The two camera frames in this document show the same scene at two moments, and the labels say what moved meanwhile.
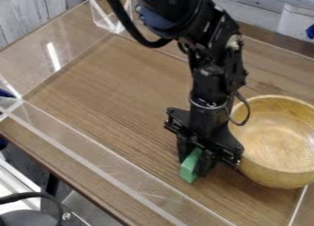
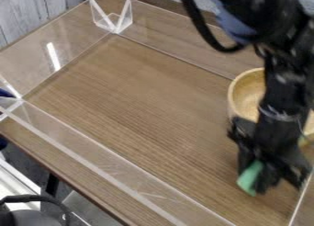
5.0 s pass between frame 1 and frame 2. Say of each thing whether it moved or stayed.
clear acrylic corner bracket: stayed
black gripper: moved
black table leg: stayed
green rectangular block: moved
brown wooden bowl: moved
